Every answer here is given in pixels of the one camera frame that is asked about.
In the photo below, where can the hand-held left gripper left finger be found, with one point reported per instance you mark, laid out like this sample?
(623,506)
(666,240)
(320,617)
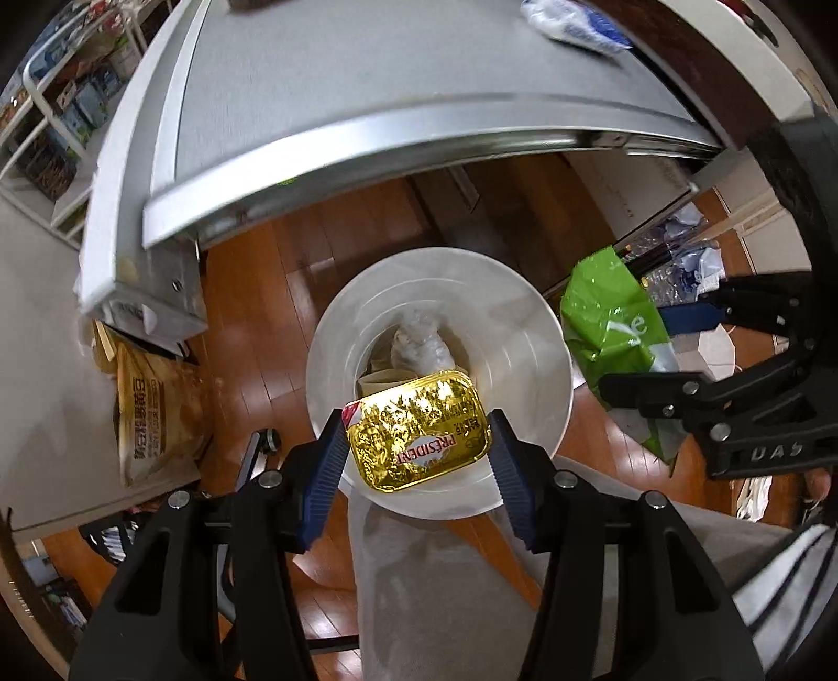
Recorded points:
(324,478)

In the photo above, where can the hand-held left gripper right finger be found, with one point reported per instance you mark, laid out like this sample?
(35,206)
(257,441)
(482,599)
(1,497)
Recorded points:
(514,484)

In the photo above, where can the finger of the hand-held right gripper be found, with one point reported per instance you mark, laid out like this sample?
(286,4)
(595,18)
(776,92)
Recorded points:
(684,317)
(655,393)

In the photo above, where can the green clear snack bag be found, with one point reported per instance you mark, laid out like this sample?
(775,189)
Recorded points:
(609,314)

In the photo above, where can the gold foil butter tub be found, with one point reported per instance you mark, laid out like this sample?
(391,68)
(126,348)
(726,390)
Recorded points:
(419,432)

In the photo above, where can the white plastic bin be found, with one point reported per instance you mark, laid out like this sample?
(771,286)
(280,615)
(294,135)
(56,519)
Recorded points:
(510,340)

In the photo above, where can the person's right hand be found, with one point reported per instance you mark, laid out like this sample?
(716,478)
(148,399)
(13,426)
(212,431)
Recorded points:
(817,486)

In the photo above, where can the black chair base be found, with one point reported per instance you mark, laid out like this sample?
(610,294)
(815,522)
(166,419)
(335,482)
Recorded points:
(262,445)

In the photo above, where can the crumpled clear plastic wrap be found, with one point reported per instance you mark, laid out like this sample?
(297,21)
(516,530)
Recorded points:
(422,344)

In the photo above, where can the brown paper bag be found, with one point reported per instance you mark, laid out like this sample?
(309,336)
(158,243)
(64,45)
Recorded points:
(157,419)

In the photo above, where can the white blue tissue pack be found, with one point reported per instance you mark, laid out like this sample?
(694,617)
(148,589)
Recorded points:
(576,19)

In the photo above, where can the grey aluminium-framed table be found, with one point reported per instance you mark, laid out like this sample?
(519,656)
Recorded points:
(393,65)

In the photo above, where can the white metal storage cart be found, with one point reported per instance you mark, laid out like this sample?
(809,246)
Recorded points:
(39,85)

